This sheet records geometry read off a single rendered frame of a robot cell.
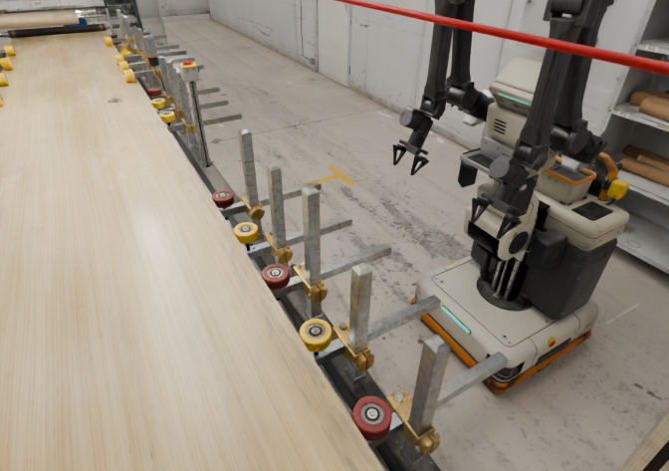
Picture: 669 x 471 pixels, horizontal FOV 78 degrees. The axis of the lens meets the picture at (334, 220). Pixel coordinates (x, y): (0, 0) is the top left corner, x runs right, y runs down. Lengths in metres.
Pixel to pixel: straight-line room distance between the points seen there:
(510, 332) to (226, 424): 1.41
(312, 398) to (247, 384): 0.15
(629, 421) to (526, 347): 0.56
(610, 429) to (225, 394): 1.73
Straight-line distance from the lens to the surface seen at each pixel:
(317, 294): 1.24
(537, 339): 2.07
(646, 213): 3.54
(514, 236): 1.73
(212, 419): 0.97
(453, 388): 1.10
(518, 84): 1.52
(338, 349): 1.15
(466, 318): 2.04
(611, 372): 2.50
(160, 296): 1.25
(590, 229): 1.86
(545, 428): 2.16
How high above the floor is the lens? 1.71
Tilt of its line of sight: 34 degrees down
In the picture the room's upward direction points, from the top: straight up
